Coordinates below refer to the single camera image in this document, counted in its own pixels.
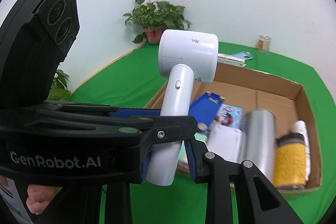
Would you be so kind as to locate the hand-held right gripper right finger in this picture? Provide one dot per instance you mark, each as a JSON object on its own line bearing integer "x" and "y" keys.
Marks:
{"x": 189, "y": 161}

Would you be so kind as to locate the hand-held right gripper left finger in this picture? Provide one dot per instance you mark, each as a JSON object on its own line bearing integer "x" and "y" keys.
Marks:
{"x": 145, "y": 169}

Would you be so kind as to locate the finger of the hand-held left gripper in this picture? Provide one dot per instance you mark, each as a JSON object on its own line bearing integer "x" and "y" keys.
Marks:
{"x": 131, "y": 112}
{"x": 170, "y": 127}

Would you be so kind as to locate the pastel puzzle cube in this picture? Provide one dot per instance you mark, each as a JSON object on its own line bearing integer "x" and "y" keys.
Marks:
{"x": 202, "y": 138}

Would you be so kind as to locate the blue stapler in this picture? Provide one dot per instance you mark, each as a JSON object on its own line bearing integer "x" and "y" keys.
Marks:
{"x": 203, "y": 108}

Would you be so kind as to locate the colourful board game box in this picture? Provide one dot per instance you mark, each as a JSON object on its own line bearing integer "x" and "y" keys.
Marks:
{"x": 228, "y": 142}

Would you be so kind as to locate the white hair dryer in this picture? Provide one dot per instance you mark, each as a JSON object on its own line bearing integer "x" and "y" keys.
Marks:
{"x": 189, "y": 56}

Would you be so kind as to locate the silver metal can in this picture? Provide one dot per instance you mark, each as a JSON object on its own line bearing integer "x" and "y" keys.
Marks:
{"x": 258, "y": 134}

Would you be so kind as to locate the yellow label clear jar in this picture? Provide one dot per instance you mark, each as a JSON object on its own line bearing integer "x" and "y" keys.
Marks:
{"x": 290, "y": 161}

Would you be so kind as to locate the large cardboard box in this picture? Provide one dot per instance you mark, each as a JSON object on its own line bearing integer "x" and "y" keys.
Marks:
{"x": 275, "y": 98}

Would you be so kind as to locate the white spray bottle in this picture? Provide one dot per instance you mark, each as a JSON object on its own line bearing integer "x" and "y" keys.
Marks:
{"x": 302, "y": 129}

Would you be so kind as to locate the person's left hand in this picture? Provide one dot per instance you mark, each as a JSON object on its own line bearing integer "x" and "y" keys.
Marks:
{"x": 36, "y": 197}

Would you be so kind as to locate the green tablecloth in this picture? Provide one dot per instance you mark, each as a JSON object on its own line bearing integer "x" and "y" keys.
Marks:
{"x": 118, "y": 77}

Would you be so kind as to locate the large-leaf green plant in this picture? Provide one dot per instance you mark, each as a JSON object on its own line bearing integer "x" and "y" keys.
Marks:
{"x": 60, "y": 94}

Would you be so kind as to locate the blue and white flat box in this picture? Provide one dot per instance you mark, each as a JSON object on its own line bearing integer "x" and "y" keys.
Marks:
{"x": 236, "y": 58}

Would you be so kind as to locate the potted plant in red pot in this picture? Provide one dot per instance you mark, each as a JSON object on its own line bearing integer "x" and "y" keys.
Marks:
{"x": 155, "y": 14}

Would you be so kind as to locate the small glass jar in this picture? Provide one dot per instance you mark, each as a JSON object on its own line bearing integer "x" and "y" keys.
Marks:
{"x": 263, "y": 43}

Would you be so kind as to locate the person's grey striped clothing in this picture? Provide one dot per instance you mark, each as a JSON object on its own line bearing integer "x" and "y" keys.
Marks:
{"x": 10, "y": 203}

